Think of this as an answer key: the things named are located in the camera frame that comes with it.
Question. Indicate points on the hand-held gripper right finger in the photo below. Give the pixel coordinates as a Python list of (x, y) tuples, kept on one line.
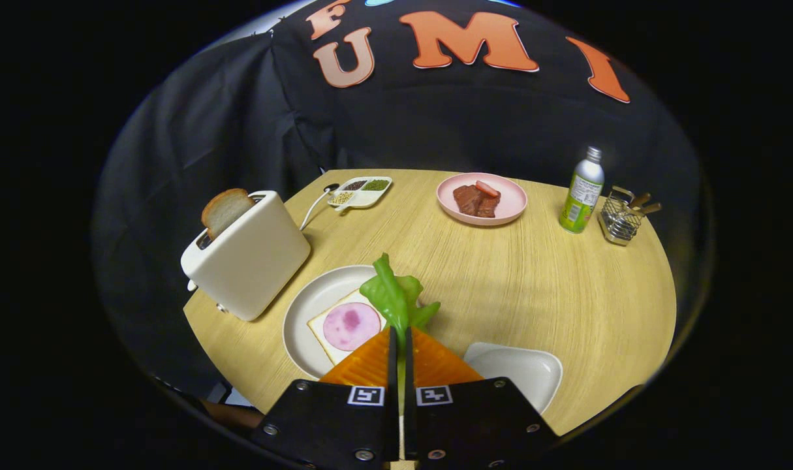
[(474, 424)]

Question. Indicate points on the heap of green beans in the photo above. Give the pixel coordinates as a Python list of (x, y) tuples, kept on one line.
[(375, 185)]

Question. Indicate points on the toasted bread slice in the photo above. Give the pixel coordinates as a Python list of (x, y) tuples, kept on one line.
[(223, 210)]

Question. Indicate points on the green lettuce leaf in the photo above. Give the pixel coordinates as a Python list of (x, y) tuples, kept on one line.
[(389, 294)]

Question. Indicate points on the green label metal bottle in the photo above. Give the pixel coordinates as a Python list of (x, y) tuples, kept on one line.
[(580, 196)]

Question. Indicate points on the heap of yellow beans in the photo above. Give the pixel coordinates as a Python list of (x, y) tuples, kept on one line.
[(342, 198)]

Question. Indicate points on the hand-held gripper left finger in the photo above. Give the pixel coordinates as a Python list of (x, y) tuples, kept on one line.
[(331, 424)]

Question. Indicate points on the pink ham slice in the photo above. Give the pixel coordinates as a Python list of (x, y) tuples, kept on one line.
[(350, 326)]

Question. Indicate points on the pink plate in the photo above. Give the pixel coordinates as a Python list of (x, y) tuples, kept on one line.
[(510, 205)]

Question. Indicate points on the round white plate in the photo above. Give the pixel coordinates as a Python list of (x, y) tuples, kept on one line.
[(305, 307)]

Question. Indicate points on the white divided dish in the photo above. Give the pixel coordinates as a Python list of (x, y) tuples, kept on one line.
[(363, 198)]

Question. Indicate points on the pink sausage piece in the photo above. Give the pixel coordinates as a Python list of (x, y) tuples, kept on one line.
[(487, 188)]

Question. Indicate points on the white toaster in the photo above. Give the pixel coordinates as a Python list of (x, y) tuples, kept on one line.
[(252, 261)]

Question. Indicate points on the heap of dark beans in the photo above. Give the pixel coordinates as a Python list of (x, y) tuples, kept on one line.
[(355, 185)]

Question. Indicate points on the white bread slice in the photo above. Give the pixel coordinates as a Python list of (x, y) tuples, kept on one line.
[(318, 328)]

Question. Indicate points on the rounded square white plate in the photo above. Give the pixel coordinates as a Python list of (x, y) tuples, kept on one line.
[(527, 372)]

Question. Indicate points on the black backdrop cloth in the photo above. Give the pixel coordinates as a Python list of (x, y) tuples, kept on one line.
[(239, 130)]

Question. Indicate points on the brown meat slice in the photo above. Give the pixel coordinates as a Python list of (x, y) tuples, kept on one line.
[(469, 201)]

